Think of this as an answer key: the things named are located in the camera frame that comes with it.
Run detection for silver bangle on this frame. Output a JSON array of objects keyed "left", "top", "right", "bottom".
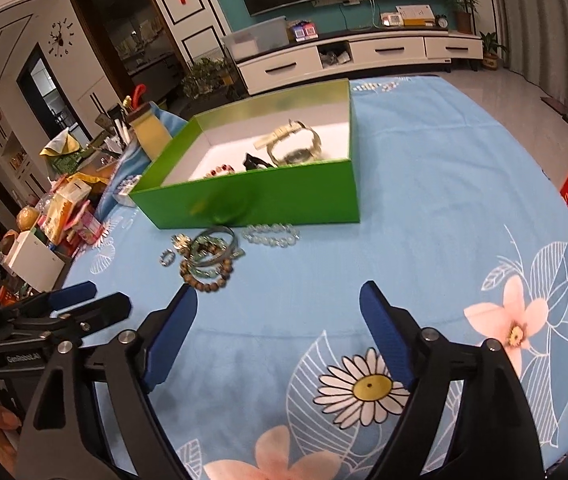
[{"left": 187, "top": 226, "right": 238, "bottom": 268}]

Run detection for clear crystal bead bracelet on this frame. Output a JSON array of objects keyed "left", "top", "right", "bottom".
[{"left": 240, "top": 222, "right": 301, "bottom": 250}]

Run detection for red and pink bead bracelet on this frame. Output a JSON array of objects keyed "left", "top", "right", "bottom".
[{"left": 203, "top": 162, "right": 237, "bottom": 179}]

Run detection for black eyeglasses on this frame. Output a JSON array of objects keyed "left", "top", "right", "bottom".
[{"left": 243, "top": 153, "right": 273, "bottom": 171}]

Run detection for white wrist watch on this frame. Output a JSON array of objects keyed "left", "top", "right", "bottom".
[{"left": 253, "top": 120, "right": 323, "bottom": 167}]

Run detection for white box on side table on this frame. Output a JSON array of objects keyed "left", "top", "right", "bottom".
[{"left": 4, "top": 231, "right": 65, "bottom": 292}]

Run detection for pink yogurt cup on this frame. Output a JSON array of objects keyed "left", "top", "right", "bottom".
[{"left": 65, "top": 200, "right": 104, "bottom": 245}]

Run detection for yellow snack bag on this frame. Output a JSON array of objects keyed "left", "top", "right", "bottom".
[{"left": 40, "top": 180, "right": 92, "bottom": 245}]

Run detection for blue floral tablecloth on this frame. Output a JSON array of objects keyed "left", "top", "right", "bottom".
[{"left": 67, "top": 76, "right": 568, "bottom": 479}]

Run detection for gold flower brooch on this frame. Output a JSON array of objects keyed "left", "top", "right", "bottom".
[{"left": 171, "top": 233, "right": 192, "bottom": 256}]

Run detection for green tissue box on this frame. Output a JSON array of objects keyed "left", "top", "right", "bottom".
[{"left": 39, "top": 128, "right": 83, "bottom": 177}]

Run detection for yellow bottle with brown lid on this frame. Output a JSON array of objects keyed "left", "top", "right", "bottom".
[{"left": 127, "top": 103, "right": 171, "bottom": 162}]

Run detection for green cardboard box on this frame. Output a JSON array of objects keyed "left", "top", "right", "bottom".
[{"left": 131, "top": 79, "right": 360, "bottom": 229}]

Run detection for green plants by doorway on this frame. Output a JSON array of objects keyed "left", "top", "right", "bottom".
[{"left": 182, "top": 58, "right": 237, "bottom": 100}]

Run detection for potted plant on floor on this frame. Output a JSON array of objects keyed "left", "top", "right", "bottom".
[{"left": 480, "top": 32, "right": 508, "bottom": 70}]

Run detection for white TV cabinet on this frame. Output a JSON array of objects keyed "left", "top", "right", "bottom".
[{"left": 237, "top": 29, "right": 483, "bottom": 96}]

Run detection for small alarm clock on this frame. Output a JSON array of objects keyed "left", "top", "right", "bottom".
[{"left": 434, "top": 14, "right": 448, "bottom": 29}]

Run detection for white and yellow router box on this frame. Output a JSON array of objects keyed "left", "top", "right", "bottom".
[{"left": 397, "top": 4, "right": 436, "bottom": 27}]

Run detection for clear plastic storage bin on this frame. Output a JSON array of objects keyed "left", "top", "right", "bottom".
[{"left": 222, "top": 16, "right": 289, "bottom": 62}]

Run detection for potted plant on cabinet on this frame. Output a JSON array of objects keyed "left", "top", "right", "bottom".
[{"left": 445, "top": 0, "right": 478, "bottom": 35}]

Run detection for brown wooden bead bracelet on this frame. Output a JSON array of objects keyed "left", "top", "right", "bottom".
[{"left": 177, "top": 249, "right": 235, "bottom": 295}]

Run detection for black wall clock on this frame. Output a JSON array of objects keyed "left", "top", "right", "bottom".
[{"left": 48, "top": 18, "right": 75, "bottom": 58}]

